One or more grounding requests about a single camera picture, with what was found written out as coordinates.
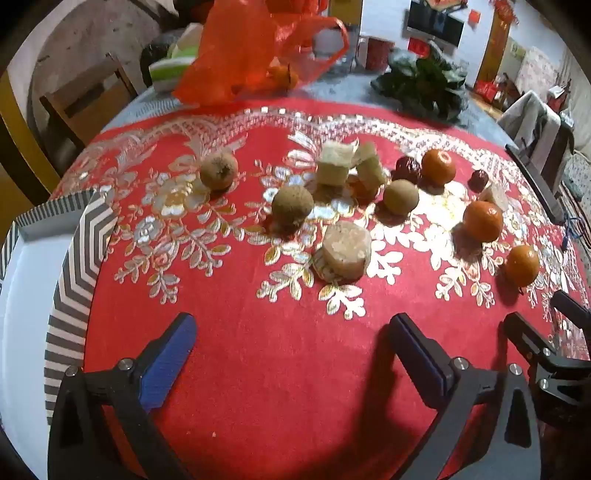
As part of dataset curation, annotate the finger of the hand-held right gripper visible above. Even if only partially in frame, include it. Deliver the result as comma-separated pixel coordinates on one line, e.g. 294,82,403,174
502,312,591,407
551,290,591,326

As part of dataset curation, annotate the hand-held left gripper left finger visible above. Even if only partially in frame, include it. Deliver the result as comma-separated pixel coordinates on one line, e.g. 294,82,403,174
47,312,199,480

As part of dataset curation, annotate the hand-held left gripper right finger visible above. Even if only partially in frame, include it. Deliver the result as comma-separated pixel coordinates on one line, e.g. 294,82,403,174
387,313,543,480

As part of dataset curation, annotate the orange tangerine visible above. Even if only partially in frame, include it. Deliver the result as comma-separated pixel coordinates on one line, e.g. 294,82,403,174
421,148,457,185
462,200,504,243
504,244,541,284

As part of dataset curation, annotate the round beige cake piece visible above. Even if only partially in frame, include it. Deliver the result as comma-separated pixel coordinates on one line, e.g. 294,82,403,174
314,220,372,282

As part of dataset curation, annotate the small beige cake piece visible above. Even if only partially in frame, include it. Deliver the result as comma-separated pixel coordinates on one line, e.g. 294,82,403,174
478,185,509,213

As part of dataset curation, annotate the grey white striped paper box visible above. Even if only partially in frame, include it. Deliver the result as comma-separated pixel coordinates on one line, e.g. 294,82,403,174
0,188,118,444

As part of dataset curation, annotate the brown kiwi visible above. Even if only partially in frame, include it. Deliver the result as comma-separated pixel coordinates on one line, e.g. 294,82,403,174
382,179,420,216
270,185,315,228
199,151,240,191

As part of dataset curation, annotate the beige pastry chunk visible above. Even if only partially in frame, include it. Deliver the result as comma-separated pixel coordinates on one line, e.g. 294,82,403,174
353,141,387,191

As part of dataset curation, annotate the red gold embroidered cloth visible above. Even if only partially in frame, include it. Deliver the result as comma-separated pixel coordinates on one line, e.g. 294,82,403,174
46,106,591,480

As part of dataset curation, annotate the grey white garment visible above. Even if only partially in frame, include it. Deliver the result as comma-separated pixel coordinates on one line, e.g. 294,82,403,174
496,90,561,160

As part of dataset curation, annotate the wooden chair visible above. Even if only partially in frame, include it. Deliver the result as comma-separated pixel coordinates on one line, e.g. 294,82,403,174
39,52,139,160

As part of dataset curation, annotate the grey lace tablecloth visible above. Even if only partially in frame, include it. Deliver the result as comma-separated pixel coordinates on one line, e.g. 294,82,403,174
99,60,513,139

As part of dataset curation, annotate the green leafy vegetable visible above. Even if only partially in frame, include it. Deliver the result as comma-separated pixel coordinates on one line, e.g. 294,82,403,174
370,51,469,123

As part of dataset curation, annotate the bunch of small tangerines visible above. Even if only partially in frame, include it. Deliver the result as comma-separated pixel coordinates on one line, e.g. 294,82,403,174
265,62,301,90

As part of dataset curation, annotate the red white mug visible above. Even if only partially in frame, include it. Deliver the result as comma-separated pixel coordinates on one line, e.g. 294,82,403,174
355,36,397,71

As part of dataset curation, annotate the black plastic bag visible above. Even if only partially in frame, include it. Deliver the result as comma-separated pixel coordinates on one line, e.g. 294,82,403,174
140,28,185,86

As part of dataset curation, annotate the red plastic bag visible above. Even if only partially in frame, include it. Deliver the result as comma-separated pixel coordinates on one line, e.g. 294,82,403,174
172,0,350,108

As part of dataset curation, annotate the blue cable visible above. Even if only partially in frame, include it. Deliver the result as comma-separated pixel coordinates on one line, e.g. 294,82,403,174
562,215,585,250

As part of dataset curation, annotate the wall television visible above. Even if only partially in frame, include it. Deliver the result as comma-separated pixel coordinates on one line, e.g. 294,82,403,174
406,0,465,49

